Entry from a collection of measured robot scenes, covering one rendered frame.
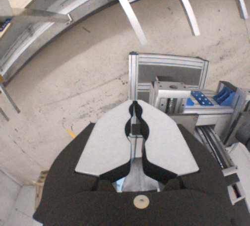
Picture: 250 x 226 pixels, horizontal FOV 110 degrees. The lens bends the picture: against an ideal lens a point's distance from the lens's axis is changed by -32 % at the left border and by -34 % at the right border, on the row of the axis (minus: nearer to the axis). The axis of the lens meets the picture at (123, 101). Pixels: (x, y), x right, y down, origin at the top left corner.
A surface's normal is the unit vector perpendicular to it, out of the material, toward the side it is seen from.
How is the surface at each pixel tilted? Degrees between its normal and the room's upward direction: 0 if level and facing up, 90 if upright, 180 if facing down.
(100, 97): 0
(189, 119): 0
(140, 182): 67
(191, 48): 0
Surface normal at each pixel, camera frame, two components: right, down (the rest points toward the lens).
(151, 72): -0.04, 0.50
